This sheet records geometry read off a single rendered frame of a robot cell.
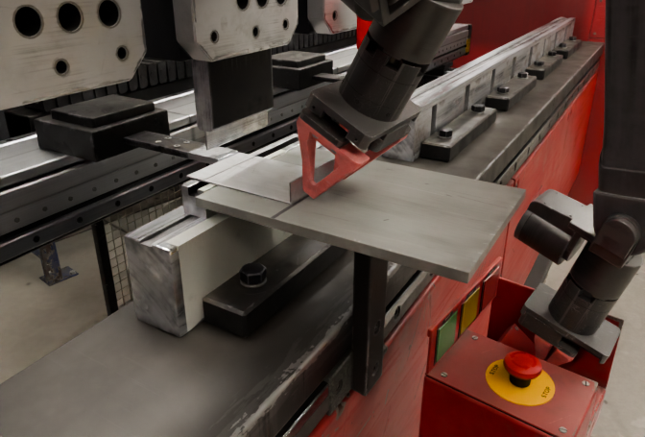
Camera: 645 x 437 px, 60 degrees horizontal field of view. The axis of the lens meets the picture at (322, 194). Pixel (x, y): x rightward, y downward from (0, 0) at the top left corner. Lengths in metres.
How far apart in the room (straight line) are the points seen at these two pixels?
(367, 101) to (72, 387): 0.34
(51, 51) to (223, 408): 0.29
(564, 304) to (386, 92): 0.36
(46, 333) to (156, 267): 1.69
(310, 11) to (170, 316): 0.35
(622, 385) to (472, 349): 1.34
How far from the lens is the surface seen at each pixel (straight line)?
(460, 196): 0.54
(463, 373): 0.67
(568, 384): 0.69
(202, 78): 0.55
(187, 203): 0.57
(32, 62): 0.38
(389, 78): 0.45
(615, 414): 1.91
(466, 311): 0.71
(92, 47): 0.41
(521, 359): 0.66
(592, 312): 0.69
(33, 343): 2.18
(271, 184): 0.55
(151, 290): 0.56
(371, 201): 0.52
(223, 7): 0.50
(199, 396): 0.50
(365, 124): 0.45
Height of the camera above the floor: 1.21
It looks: 23 degrees down
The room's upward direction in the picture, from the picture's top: straight up
